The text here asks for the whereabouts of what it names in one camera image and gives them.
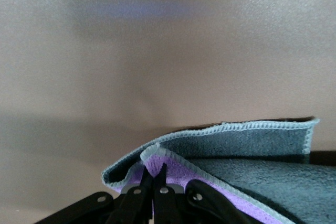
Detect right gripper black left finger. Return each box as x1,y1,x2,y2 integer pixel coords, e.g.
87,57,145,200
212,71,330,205
34,167,153,224

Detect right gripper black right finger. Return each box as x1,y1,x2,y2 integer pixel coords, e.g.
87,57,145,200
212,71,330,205
153,163,250,224

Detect purple and grey towel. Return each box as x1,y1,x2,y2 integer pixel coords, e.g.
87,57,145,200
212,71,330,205
101,116,336,224

